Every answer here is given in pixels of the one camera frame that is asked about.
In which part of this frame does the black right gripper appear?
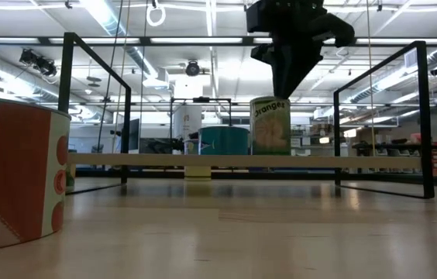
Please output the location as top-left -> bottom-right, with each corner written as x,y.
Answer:
251,0 -> 325,100

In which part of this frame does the green oranges can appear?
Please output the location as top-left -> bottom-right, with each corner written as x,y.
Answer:
249,96 -> 292,157

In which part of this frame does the teal fish can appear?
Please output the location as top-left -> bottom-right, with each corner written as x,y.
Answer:
198,126 -> 251,157

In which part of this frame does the red white tomato can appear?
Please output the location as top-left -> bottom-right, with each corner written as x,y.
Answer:
0,94 -> 73,253

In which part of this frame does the white column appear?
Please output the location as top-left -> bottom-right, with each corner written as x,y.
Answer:
173,103 -> 204,141

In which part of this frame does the black overhead light bar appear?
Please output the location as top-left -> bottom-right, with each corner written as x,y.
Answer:
0,35 -> 437,47

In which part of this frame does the dark chalkboard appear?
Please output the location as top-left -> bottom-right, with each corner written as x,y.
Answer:
139,137 -> 174,155

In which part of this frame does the dark monitor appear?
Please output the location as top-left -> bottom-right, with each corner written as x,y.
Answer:
126,118 -> 141,154

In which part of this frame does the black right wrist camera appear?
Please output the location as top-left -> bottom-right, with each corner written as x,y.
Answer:
246,1 -> 270,33

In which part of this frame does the black background metal frame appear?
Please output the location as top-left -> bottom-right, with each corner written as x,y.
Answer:
169,95 -> 233,156

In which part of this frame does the round black ceiling camera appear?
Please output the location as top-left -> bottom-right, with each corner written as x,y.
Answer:
184,59 -> 201,78

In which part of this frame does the black frame wooden shelf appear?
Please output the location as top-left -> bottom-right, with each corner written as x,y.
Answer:
57,32 -> 435,200

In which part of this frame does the black aluminium table frame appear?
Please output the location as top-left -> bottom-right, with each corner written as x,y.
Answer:
74,168 -> 437,188

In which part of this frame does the white looped cable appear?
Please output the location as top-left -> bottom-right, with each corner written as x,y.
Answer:
146,0 -> 167,28

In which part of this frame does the black ceiling device with cable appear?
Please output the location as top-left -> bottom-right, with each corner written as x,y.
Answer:
18,47 -> 59,78

